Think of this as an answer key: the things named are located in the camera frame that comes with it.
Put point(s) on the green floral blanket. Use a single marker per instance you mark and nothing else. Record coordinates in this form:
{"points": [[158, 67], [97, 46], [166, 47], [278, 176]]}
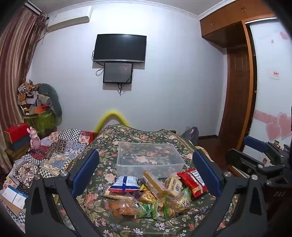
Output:
{"points": [[141, 136]]}

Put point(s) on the green pea snack packet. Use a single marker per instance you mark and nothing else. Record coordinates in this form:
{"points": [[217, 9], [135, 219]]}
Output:
{"points": [[148, 208]]}

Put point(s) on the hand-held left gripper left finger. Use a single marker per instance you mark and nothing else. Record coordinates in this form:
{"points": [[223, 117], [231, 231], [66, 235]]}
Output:
{"points": [[85, 173]]}

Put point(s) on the red white label sticker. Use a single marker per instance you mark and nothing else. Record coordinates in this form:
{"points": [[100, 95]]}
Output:
{"points": [[274, 74]]}

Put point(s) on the green patterned bag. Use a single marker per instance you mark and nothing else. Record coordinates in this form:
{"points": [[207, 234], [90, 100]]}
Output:
{"points": [[43, 124]]}

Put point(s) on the grey blue box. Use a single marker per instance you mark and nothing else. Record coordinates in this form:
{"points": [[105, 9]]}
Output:
{"points": [[21, 144]]}

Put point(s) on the patchwork quilt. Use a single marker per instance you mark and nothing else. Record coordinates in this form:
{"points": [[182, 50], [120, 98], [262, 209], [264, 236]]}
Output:
{"points": [[59, 148]]}

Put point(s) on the patterned cloth pile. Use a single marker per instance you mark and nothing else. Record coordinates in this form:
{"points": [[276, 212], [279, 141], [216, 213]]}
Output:
{"points": [[28, 90]]}

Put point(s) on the yellow wafer packet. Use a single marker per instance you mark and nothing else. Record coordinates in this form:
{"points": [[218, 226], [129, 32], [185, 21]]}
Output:
{"points": [[155, 183]]}

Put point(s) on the brown cardboard box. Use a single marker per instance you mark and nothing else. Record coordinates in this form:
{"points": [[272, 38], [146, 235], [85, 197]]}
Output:
{"points": [[9, 207]]}

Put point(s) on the brown wooden door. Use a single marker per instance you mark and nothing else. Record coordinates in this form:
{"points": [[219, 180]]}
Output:
{"points": [[237, 91]]}

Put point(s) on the yellow chair back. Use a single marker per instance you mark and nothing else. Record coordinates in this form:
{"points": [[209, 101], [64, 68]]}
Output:
{"points": [[111, 112]]}

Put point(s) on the grey pillow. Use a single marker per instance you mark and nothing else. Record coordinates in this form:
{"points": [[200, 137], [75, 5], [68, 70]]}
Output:
{"points": [[53, 98]]}

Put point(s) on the pink heart stickers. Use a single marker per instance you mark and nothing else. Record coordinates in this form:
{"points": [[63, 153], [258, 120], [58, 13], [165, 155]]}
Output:
{"points": [[282, 124]]}

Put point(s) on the white sliding wardrobe door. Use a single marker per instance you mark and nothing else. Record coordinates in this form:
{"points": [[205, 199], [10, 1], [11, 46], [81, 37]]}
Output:
{"points": [[269, 95]]}

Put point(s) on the beige cracker packet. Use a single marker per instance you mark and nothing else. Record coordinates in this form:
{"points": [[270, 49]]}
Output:
{"points": [[173, 185]]}

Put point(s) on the dark backpack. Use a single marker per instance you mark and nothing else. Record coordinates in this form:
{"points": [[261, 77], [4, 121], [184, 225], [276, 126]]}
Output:
{"points": [[191, 135]]}

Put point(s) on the clear plastic storage box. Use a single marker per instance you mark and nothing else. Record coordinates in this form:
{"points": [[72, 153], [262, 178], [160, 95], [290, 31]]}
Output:
{"points": [[148, 168]]}

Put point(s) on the pink toy rabbit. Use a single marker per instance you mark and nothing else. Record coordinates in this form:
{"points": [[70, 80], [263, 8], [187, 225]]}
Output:
{"points": [[35, 140]]}

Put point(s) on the clear cookie packet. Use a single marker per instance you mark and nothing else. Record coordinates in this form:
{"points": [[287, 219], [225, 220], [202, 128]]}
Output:
{"points": [[173, 206]]}

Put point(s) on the blue white red packet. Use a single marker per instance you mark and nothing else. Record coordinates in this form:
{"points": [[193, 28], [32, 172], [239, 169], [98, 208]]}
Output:
{"points": [[124, 183]]}

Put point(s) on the wooden overhead cabinet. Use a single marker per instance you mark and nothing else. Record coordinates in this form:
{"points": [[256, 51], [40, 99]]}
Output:
{"points": [[223, 25]]}

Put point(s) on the large black television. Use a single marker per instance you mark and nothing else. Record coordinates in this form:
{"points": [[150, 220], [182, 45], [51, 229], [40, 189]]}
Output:
{"points": [[119, 47]]}

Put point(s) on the striped brown curtain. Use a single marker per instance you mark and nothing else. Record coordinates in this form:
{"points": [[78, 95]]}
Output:
{"points": [[16, 57]]}

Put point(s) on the white air conditioner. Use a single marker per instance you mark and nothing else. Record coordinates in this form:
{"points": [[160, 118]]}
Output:
{"points": [[68, 19]]}

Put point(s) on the small black monitor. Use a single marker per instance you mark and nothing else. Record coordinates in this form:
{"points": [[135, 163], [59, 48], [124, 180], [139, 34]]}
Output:
{"points": [[118, 73]]}

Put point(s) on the red box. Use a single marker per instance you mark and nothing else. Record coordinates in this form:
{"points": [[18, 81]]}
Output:
{"points": [[17, 132]]}

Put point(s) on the white blue box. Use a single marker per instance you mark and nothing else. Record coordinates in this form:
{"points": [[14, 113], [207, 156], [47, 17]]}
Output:
{"points": [[16, 197]]}

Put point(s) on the orange bread packet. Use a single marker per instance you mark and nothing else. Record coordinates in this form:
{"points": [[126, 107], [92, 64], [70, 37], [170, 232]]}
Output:
{"points": [[123, 207]]}

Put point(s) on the red snack packet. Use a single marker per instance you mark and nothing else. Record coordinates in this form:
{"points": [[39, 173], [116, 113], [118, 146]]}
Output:
{"points": [[194, 182]]}

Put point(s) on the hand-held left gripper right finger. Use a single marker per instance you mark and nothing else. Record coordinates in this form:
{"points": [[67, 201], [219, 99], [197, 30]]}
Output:
{"points": [[206, 175]]}

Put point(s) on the orange cardboard box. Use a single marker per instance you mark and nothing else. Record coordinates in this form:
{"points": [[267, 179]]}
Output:
{"points": [[38, 109]]}

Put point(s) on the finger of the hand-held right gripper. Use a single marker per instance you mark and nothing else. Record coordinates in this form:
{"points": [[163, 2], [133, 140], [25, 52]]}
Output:
{"points": [[241, 160], [255, 142]]}

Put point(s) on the orange chips packet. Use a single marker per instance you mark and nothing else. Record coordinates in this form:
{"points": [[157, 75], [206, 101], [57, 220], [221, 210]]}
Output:
{"points": [[147, 197]]}

